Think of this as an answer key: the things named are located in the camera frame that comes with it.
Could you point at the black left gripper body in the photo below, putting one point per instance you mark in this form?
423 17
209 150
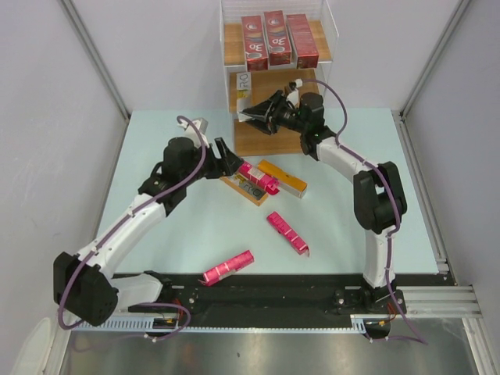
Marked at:
212 166

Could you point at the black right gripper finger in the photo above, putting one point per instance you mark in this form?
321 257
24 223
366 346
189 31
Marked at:
262 111
263 127

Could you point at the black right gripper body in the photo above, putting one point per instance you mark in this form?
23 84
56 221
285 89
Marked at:
283 116

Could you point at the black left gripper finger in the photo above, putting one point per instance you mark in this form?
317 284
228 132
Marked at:
224 151
230 164

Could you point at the gold silver toothpaste box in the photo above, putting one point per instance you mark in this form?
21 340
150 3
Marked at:
246 188

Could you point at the orange toothpaste box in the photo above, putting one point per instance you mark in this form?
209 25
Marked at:
244 95
288 181

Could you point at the red silver 3D toothpaste box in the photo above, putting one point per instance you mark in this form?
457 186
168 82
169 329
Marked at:
278 42

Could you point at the dark red toothpaste box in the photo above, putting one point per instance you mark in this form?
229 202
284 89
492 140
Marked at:
306 52

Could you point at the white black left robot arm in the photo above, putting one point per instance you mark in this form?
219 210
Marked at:
84 283

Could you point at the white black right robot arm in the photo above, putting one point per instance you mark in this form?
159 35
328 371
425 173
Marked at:
378 196

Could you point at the clear acrylic wooden shelf unit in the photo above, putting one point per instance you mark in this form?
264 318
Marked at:
247 140

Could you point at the pink toothpaste box upper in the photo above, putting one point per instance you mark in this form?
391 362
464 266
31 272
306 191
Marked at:
264 181

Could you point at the pink toothpaste box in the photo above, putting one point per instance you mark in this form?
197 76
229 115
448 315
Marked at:
264 181
282 227
227 268

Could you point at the pink toothpaste box middle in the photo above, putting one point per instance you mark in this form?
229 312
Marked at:
282 227

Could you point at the pink toothpaste box lower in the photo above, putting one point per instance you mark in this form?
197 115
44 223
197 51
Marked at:
227 268

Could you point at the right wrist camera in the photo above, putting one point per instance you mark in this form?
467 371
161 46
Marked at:
292 91

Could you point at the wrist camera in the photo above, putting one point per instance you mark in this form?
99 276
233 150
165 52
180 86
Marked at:
195 132
292 91

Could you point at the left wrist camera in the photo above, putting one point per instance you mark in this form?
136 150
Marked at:
195 132

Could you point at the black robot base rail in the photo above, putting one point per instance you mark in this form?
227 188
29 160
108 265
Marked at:
273 298

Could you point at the white slotted cable duct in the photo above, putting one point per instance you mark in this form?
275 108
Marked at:
163 324

